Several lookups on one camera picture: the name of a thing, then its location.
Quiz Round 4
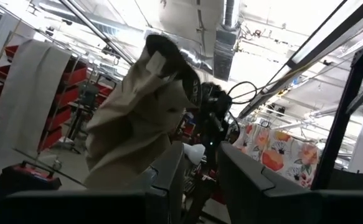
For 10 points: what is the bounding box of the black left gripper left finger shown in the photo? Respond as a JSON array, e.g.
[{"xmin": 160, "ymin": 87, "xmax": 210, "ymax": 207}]
[{"xmin": 0, "ymin": 141, "xmax": 186, "ymax": 224}]

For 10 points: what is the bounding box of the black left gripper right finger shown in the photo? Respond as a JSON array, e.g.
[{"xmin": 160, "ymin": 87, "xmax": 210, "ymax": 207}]
[{"xmin": 218, "ymin": 141, "xmax": 363, "ymax": 224}]

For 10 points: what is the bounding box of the beige garment with black collar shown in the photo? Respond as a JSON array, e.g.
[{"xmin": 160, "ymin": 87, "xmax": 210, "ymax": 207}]
[{"xmin": 83, "ymin": 33, "xmax": 203, "ymax": 191}]

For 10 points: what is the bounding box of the floral orange patterned cloth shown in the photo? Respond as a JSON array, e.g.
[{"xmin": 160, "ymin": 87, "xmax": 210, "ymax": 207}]
[{"xmin": 232, "ymin": 123, "xmax": 323, "ymax": 190}]

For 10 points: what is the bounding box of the white round device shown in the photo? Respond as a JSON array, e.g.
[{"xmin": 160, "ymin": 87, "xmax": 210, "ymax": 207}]
[{"xmin": 183, "ymin": 142, "xmax": 206, "ymax": 166}]

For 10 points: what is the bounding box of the black equipment cart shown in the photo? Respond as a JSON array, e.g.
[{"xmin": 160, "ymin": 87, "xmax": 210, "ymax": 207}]
[{"xmin": 326, "ymin": 167, "xmax": 363, "ymax": 191}]

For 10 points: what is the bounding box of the grey equipment stand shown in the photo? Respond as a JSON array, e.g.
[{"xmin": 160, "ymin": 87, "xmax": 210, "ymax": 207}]
[{"xmin": 67, "ymin": 81, "xmax": 100, "ymax": 153}]

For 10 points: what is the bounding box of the long ceiling light fixture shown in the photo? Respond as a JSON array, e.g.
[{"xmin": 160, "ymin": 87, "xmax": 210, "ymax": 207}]
[{"xmin": 237, "ymin": 0, "xmax": 363, "ymax": 119}]

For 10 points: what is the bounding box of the red and black toolbox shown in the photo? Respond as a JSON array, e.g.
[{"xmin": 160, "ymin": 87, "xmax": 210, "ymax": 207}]
[{"xmin": 0, "ymin": 160, "xmax": 63, "ymax": 215}]

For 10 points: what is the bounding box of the metal ceiling pipe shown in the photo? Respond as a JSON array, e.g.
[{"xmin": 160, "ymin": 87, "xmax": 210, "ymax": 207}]
[{"xmin": 59, "ymin": 0, "xmax": 135, "ymax": 66}]

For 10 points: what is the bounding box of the beige hanging cloth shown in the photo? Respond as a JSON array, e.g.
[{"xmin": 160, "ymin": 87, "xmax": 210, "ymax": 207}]
[{"xmin": 0, "ymin": 39, "xmax": 73, "ymax": 156}]

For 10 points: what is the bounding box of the silver ventilation duct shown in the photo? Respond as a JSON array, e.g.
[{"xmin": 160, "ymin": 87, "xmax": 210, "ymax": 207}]
[{"xmin": 143, "ymin": 0, "xmax": 242, "ymax": 82}]

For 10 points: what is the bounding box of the black frame post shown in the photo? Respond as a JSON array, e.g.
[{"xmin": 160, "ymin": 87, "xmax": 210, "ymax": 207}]
[{"xmin": 311, "ymin": 40, "xmax": 363, "ymax": 191}]

